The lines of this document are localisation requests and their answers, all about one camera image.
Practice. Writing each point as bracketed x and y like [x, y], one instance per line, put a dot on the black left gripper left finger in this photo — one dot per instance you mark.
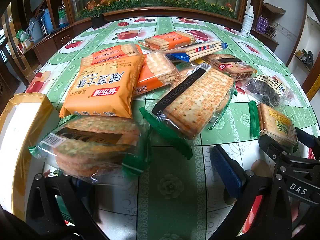
[55, 210]

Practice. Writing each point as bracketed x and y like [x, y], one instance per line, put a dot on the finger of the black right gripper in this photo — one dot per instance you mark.
[307, 139]
[271, 147]

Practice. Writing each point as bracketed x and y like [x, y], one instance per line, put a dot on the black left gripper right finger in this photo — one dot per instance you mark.
[273, 219]

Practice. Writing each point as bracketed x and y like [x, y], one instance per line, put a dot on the small green square cracker pack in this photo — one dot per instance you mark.
[264, 120]

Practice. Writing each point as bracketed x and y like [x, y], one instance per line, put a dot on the dark plum snack bag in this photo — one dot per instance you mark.
[269, 91]

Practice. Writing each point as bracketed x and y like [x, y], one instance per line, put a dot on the brown cracker pack yellow edge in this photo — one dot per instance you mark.
[231, 65]

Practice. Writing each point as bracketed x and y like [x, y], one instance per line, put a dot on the square cracker pack green wrapper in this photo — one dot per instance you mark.
[199, 99]

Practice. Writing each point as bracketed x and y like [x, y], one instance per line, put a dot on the blue cracker pack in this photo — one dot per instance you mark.
[195, 51]

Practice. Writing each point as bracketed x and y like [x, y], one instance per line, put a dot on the large orange cracker bag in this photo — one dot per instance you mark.
[104, 89]

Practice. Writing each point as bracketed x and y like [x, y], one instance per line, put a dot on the orange soda cracker pack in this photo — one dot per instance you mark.
[157, 71]

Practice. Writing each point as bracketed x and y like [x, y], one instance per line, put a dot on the small orange cracker pack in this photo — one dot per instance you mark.
[168, 41]

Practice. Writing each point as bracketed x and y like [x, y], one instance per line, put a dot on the long orange cracker pack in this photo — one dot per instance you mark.
[112, 53]

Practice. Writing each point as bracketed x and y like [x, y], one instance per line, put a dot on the green fruit pattern tablecloth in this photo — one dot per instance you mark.
[176, 197]

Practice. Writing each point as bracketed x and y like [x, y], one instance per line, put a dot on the purple bottle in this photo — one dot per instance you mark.
[262, 24]

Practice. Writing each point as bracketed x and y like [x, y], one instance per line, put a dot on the white spray bottle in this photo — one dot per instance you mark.
[247, 22]

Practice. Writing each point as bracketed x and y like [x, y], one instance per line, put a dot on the grey thermos jug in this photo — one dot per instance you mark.
[34, 31]

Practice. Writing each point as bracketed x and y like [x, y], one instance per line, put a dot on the green white bag on cabinet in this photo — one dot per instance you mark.
[63, 20]

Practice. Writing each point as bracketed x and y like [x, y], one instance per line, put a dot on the blue thermos bottle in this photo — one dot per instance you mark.
[47, 22]

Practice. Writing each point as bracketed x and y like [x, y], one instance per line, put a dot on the black cup on table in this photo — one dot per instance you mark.
[98, 21]

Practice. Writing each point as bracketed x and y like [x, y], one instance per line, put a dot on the dark wooden cabinet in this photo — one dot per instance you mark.
[49, 45]

